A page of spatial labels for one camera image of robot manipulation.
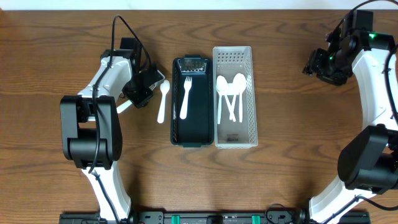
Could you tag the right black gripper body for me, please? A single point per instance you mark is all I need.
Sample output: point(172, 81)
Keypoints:
point(332, 68)

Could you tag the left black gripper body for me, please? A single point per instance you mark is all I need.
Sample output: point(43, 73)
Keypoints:
point(137, 91)

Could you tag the white thick-handled fork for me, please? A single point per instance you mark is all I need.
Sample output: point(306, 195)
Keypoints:
point(187, 86)

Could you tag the white plastic spoon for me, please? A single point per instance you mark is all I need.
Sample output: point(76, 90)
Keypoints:
point(240, 85)
point(219, 107)

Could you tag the white plastic spoon angled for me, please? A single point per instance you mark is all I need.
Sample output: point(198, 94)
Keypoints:
point(222, 85)

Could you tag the white plastic spoon lowest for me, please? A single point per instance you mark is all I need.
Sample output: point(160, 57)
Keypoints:
point(232, 91)

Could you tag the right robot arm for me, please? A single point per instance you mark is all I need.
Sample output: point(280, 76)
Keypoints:
point(367, 166)

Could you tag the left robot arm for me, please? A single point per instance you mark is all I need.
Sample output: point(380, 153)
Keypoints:
point(91, 131)

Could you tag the pale green fork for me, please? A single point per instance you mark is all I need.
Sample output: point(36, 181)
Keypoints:
point(124, 106)

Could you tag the dark green plastic basket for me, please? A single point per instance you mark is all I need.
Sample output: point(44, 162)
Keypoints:
point(197, 129)

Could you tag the clear perforated plastic basket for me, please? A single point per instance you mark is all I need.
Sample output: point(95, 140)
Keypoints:
point(235, 106)

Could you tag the white thick-handled spoon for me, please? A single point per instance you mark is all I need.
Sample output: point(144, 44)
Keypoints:
point(164, 88)

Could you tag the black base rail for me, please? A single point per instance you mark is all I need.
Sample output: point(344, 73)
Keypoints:
point(277, 215)

